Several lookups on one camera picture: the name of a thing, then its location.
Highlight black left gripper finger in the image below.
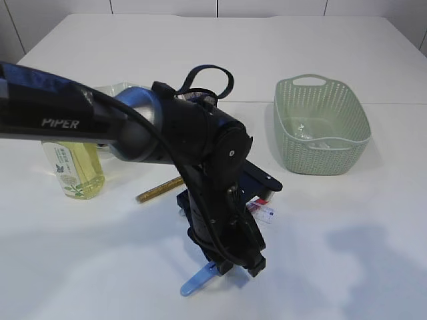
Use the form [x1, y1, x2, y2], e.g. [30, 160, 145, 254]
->
[245, 255, 266, 277]
[215, 261, 234, 275]

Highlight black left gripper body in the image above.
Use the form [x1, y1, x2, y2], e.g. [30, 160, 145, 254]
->
[185, 173, 266, 263]

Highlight blue scissors with cover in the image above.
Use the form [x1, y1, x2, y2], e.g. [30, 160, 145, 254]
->
[180, 261, 219, 297]

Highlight clear plastic ruler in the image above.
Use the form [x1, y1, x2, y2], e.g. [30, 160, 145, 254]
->
[246, 201, 275, 225]

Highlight clear plastic sheet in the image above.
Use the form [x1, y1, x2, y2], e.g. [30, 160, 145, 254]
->
[294, 120, 332, 149]

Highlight yellow tea drink bottle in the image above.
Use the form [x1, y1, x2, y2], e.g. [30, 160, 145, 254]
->
[41, 141, 105, 200]

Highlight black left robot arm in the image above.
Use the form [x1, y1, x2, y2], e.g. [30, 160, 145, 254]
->
[1, 63, 266, 276]

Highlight red glitter pen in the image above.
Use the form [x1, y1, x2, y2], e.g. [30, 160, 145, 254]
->
[246, 198, 269, 207]

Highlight gold glitter pen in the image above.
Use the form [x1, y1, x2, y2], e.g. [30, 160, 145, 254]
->
[135, 177, 184, 203]

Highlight black mesh pen holder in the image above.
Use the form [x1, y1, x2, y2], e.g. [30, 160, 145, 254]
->
[177, 88, 218, 105]

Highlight green plastic woven basket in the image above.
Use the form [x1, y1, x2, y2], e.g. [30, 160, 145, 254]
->
[274, 74, 372, 175]

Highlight green wavy glass plate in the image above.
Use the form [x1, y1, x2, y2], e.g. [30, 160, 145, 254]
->
[94, 81, 148, 97]

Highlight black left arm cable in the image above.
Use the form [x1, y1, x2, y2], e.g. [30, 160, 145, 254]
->
[93, 65, 264, 267]

